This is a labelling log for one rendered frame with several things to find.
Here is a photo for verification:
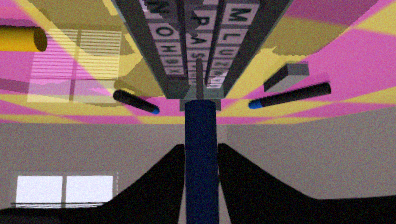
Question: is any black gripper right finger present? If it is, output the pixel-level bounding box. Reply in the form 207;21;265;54
217;143;396;224

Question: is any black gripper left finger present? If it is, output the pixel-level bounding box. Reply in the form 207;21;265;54
0;144;185;224

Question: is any blue stylus with white tip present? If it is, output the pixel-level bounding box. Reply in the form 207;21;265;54
185;58;219;224

